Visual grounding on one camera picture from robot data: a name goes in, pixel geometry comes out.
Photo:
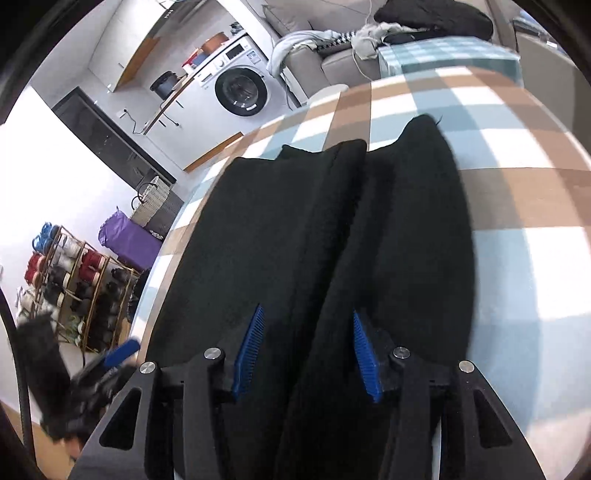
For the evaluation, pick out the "purple bag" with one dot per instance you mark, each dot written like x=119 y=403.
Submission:
x=131 y=240

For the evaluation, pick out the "light blue towel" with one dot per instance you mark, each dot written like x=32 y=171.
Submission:
x=291 y=44

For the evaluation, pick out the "black knit sweater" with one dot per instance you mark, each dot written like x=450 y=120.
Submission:
x=286 y=230

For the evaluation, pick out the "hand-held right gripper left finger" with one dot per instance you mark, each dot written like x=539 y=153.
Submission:
x=249 y=350

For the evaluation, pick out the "checkered tablecloth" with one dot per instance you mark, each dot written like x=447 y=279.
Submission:
x=517 y=230

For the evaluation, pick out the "white washing machine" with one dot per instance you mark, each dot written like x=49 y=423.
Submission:
x=258 y=55

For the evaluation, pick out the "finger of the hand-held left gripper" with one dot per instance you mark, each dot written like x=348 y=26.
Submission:
x=122 y=353

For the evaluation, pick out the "light blue checkered cloth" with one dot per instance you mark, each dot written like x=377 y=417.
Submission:
x=443 y=55

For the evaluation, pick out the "white cabinet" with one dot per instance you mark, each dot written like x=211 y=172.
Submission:
x=194 y=124

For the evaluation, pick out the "grey sofa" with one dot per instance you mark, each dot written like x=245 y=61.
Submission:
x=332 y=62

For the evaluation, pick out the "woven laundry basket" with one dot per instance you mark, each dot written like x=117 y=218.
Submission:
x=152 y=207

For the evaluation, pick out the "copper pot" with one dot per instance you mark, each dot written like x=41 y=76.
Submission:
x=214 y=41

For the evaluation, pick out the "black pot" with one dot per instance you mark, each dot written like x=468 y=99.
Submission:
x=165 y=85

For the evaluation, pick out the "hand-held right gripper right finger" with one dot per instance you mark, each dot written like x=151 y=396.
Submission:
x=367 y=360

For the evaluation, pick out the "grey white garment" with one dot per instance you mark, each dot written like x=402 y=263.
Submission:
x=369 y=39

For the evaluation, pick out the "red box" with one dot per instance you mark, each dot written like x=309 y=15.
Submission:
x=194 y=57

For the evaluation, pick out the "wooden shoe rack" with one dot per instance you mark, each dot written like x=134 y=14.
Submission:
x=78 y=286

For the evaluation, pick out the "black jacket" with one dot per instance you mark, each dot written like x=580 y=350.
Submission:
x=429 y=14

